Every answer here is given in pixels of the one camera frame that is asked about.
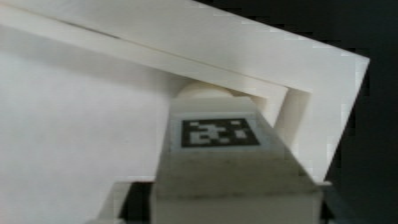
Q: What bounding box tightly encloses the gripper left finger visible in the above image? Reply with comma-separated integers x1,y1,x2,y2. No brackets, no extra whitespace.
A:
85,181,153,224

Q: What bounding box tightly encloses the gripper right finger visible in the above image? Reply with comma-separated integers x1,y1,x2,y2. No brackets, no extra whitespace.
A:
320,182,363,224

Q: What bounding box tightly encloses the white table leg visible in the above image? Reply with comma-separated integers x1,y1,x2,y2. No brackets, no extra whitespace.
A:
151,83,324,224

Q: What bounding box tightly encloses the white square tabletop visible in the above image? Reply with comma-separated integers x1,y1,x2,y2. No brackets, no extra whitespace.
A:
0,0,370,224

